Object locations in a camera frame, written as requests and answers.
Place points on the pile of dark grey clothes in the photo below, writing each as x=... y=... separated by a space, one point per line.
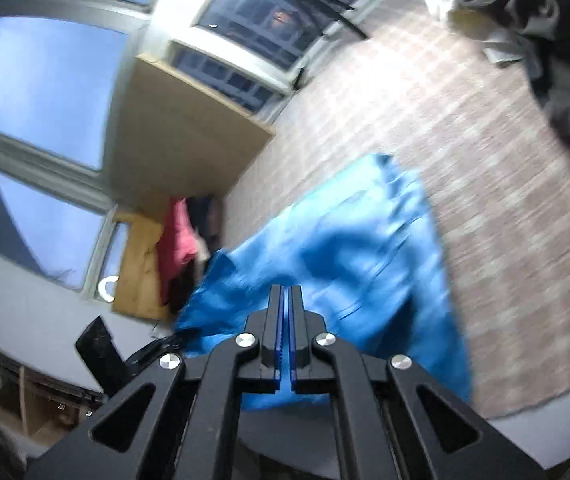
x=555 y=60

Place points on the blue striped garment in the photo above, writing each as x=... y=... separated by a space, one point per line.
x=355 y=260

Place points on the white window frame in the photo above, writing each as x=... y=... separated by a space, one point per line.
x=30 y=157

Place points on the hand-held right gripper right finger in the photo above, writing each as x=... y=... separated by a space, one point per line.
x=292 y=360

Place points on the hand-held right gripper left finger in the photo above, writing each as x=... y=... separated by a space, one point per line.
x=279 y=355

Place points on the black folded garment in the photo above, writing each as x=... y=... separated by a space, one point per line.
x=205 y=215

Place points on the checked woven rug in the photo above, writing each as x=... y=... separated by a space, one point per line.
x=490 y=185

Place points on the light wooden panel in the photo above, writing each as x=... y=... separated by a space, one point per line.
x=180 y=130

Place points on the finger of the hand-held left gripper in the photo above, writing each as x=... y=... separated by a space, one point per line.
x=157 y=346

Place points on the black light tripod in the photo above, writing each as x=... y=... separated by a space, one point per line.
x=335 y=12

